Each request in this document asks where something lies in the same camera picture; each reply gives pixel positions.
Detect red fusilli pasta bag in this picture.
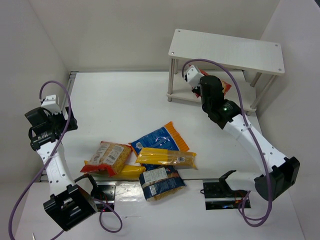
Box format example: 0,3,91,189
189,64,233,99

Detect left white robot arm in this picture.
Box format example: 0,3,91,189
25,107,98,232

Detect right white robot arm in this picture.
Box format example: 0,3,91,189
199,75,300,201

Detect white two-tier shelf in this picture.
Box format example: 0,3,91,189
167,29,285,114

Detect red macaroni pasta bag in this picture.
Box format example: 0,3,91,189
80,141,132,177

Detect blue orange pasta bag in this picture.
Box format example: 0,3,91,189
129,121,190,156

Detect yellow pasta bag underneath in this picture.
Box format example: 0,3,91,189
96,164,147,181

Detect dark blue pasta bag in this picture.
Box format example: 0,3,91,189
138,165,187,202

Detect yellow spaghetti bag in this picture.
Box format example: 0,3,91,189
135,147,197,169

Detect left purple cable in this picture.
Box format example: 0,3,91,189
8,80,124,240

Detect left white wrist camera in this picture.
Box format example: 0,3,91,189
41,94,61,115

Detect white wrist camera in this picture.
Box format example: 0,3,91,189
184,65,205,88
41,94,61,115

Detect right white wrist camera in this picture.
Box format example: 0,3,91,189
184,65,205,88

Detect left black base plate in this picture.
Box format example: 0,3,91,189
90,181,116,209

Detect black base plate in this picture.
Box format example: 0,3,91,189
90,181,116,209
200,179,248,211

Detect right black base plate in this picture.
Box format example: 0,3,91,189
200,179,248,211

